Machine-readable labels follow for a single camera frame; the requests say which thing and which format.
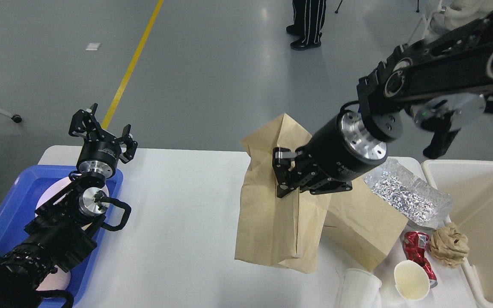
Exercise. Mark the red can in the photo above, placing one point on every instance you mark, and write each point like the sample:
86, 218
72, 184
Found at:
415, 244

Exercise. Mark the blue plastic tray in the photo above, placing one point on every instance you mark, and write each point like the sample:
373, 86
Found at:
18, 209

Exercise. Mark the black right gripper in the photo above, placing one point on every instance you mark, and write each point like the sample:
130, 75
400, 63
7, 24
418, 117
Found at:
341, 151

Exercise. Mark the pink mug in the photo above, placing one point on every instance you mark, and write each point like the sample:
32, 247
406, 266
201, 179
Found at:
55, 281

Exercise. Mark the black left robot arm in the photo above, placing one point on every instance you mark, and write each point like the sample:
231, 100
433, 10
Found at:
60, 237

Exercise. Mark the white paper cup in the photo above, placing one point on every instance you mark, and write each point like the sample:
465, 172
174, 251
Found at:
411, 281

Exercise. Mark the walking person black trousers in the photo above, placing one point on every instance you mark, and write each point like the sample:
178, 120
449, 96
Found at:
309, 18

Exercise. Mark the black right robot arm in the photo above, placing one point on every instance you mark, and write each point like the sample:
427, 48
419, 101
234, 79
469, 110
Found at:
440, 84

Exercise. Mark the white office chair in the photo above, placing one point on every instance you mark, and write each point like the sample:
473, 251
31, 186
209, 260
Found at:
441, 16

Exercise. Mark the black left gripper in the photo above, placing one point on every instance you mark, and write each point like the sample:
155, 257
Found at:
95, 155

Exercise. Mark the brown paper bag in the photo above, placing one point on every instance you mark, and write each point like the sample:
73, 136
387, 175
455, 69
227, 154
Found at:
277, 232
363, 224

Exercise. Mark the white plastic bin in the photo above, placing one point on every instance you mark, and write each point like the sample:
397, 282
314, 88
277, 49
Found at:
470, 183

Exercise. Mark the clear plastic bottle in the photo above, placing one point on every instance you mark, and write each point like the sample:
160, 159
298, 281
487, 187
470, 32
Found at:
421, 203

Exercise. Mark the pink plate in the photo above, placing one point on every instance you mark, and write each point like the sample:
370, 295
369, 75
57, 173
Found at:
54, 188

